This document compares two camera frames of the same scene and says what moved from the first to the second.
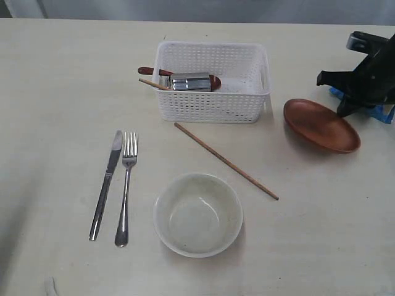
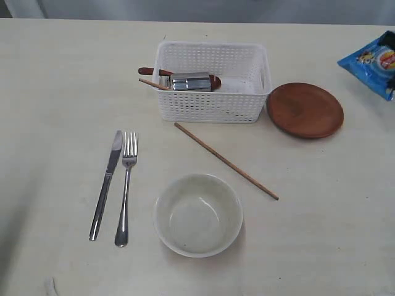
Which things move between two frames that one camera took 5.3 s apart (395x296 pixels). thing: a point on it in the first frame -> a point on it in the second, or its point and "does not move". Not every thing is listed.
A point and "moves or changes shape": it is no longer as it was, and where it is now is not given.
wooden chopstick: (227, 161) does not move
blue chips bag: (384, 113) moves or changes shape
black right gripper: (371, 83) -> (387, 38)
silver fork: (129, 155) does not move
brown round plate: (321, 125) moves or changes shape
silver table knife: (116, 149) does not move
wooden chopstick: (153, 84) does not move
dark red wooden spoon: (215, 82) does not move
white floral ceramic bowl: (198, 215) does not move
